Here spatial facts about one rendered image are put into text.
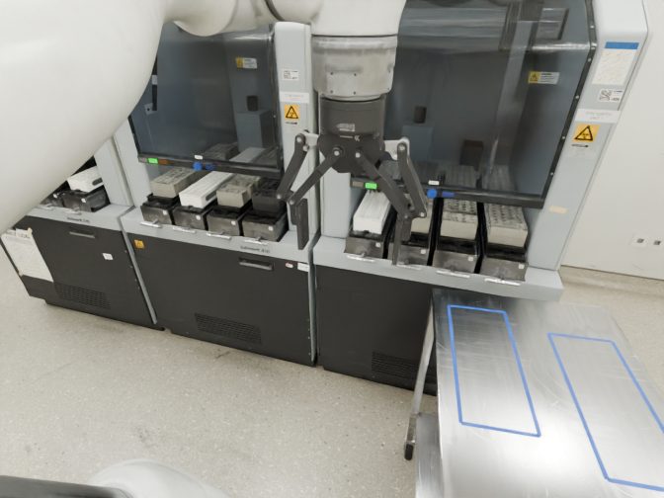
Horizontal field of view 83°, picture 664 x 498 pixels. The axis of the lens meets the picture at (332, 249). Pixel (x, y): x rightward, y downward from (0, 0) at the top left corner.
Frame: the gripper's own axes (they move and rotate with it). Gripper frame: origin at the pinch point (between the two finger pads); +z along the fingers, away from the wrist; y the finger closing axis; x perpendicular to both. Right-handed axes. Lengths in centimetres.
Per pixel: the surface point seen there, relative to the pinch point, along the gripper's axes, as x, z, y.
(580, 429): 8, 38, 43
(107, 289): 66, 90, -139
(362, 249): 66, 43, -11
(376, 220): 70, 33, -7
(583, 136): 75, 2, 48
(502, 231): 73, 33, 34
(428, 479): 20, 92, 22
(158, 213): 66, 41, -94
